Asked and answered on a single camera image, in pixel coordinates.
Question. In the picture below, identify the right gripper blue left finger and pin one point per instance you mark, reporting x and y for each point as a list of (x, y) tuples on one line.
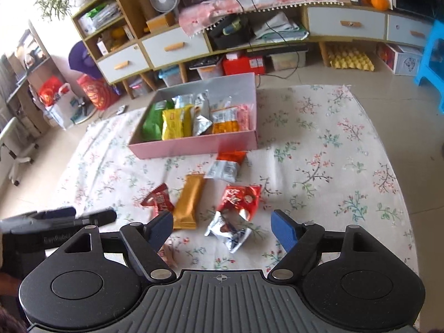
[(143, 242)]

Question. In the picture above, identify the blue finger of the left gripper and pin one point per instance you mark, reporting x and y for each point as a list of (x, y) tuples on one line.
[(57, 213), (97, 218)]

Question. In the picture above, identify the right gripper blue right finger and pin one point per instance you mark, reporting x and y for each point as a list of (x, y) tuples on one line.
[(300, 243)]

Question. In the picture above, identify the small red crinkled snack packet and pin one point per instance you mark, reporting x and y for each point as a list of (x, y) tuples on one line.
[(158, 200)]

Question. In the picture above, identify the gold wafer bar packet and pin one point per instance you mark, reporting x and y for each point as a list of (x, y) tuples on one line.
[(184, 213)]

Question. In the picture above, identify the white blue small snack packet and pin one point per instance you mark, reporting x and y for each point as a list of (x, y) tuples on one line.
[(229, 229)]

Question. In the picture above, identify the green snack packet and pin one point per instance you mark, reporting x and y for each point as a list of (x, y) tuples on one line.
[(153, 124)]

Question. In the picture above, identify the yellow snack packet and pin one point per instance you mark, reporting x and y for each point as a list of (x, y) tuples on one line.
[(177, 123)]

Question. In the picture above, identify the silver chocolate pie snack pack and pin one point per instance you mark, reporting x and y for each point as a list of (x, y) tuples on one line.
[(201, 114)]

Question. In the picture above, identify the pink strawberry snack packet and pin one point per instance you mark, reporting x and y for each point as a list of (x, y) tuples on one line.
[(243, 117)]

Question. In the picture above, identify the white blue bread packet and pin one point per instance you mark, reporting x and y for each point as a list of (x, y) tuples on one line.
[(181, 101)]

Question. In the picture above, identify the floral white rug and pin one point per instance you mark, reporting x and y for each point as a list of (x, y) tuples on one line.
[(319, 159)]

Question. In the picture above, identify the orange silver snack packet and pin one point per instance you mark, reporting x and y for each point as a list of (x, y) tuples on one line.
[(226, 166)]

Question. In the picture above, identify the red gift bag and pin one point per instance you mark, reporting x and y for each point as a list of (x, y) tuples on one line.
[(98, 91)]

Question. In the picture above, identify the clear plastic storage bin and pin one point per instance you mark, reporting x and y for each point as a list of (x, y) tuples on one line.
[(290, 60)]

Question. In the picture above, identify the yellow egg tray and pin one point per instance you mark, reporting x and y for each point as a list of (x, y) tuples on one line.
[(342, 56)]

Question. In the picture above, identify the red cardboard box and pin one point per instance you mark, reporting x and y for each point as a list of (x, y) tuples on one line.
[(244, 65)]

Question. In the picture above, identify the wooden tv cabinet with drawers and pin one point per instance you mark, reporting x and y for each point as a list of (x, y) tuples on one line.
[(118, 39)]

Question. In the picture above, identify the blue plastic stool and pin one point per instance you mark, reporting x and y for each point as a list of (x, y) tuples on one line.
[(431, 64)]

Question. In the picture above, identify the pink cloth on cabinet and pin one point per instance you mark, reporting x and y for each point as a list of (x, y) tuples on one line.
[(206, 15)]

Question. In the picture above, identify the orange fruit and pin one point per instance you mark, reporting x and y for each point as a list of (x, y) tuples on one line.
[(380, 5)]

